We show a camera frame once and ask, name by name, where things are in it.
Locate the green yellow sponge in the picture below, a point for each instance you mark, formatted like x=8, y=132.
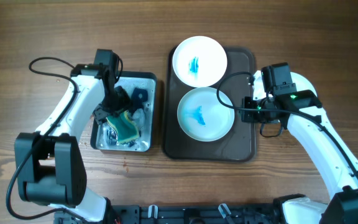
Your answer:
x=125, y=129

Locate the brown serving tray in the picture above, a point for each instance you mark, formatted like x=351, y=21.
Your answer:
x=239, y=144

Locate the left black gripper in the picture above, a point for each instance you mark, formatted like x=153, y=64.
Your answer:
x=125, y=105

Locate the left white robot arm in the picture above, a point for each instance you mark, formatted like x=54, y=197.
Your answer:
x=49, y=166

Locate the white plate blue streak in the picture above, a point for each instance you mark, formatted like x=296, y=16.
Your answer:
x=199, y=61

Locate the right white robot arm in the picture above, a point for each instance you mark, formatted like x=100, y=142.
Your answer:
x=302, y=114

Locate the white plate blue smear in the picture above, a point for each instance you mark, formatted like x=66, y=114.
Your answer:
x=205, y=114

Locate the black soapy water tray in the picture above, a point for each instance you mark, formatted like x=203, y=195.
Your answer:
x=103, y=137

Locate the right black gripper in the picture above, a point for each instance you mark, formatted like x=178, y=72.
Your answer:
x=248, y=116

